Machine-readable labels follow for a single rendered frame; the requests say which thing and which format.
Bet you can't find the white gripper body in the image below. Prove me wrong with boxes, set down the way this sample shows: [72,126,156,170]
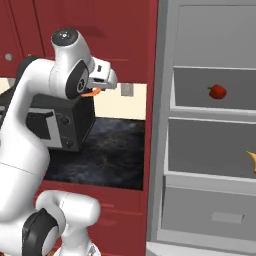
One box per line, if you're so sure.
[87,68,119,92]

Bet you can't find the orange shrimp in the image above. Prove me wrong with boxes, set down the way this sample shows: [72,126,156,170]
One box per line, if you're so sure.
[80,87,102,99]

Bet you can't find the grey open fridge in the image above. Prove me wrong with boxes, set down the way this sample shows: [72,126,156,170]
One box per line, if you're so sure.
[145,0,256,256]

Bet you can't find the red bell pepper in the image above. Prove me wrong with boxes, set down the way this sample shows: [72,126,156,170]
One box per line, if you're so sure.
[206,83,228,100]

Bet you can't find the grey fridge drawer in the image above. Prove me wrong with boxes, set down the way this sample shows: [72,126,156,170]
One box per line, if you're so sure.
[159,184,256,243]

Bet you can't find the yellow banana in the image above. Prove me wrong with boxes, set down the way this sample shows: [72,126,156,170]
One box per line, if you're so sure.
[245,150,256,174]

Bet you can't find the wide red cupboard door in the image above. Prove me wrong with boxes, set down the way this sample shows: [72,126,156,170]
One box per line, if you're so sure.
[33,0,158,85]

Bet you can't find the black toaster oven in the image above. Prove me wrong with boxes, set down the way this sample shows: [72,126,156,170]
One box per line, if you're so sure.
[0,87,97,153]

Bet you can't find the black toaster oven knob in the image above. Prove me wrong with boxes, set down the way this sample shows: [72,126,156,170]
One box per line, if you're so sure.
[58,114,71,127]
[63,138,75,150]

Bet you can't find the red drawer front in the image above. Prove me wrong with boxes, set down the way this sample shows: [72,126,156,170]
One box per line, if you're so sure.
[34,179,142,212]
[53,209,142,256]

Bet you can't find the grey wall outlet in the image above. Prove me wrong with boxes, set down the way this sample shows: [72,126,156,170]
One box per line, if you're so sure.
[120,83,135,98]

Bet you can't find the grey fridge drawer handle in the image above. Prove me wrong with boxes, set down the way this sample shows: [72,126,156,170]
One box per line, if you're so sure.
[211,211,246,225]

